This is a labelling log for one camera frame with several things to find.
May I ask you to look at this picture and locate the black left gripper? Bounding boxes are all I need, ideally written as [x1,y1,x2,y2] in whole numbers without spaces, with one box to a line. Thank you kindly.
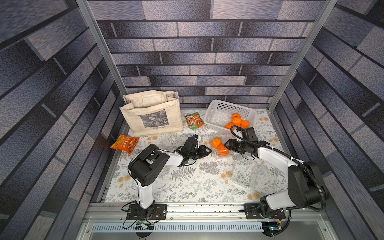
[188,145,213,160]

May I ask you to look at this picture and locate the cream canvas Monet tote bag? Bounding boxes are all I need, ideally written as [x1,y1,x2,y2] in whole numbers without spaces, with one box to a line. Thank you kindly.
[120,90,184,137]

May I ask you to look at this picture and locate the aluminium frame post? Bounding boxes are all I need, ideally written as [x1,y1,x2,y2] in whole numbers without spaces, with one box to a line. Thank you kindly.
[76,0,128,96]
[268,0,337,114]

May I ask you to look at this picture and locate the left aluminium frame post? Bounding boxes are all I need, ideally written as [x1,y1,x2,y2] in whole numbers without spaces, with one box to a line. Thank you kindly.
[76,0,128,96]

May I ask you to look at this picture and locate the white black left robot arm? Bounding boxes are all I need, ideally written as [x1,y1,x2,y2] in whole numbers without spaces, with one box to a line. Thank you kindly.
[122,135,212,220]

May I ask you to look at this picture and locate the green red snack packet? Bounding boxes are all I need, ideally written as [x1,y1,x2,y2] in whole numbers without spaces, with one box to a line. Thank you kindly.
[185,112,205,130]

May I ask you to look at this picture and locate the right aluminium frame post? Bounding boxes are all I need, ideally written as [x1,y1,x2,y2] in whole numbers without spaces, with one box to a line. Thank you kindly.
[268,0,337,114]

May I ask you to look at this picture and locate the black corrugated cable conduit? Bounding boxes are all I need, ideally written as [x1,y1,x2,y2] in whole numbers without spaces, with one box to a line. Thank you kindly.
[229,125,327,214]

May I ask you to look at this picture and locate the white plastic mesh basket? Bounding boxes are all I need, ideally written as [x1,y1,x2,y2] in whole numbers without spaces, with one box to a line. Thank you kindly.
[204,100,257,135]

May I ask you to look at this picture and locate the orange instant noodle packet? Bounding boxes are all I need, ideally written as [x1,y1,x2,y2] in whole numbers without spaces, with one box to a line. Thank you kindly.
[110,134,140,154]

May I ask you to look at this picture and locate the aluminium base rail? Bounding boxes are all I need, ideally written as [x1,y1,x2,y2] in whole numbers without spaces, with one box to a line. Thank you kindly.
[79,203,331,239]

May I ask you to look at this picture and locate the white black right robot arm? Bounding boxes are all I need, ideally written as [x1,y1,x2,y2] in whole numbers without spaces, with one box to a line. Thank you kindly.
[225,126,330,219]

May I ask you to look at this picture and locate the orange mandarin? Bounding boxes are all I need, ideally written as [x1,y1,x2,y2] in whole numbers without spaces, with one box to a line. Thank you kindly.
[211,138,223,149]
[217,144,230,157]
[232,113,241,119]
[226,123,234,130]
[240,120,250,129]
[232,116,242,126]

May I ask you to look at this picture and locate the clear plastic clamshell container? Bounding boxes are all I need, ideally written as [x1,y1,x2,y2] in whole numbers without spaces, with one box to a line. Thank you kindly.
[232,160,258,189]
[208,135,235,160]

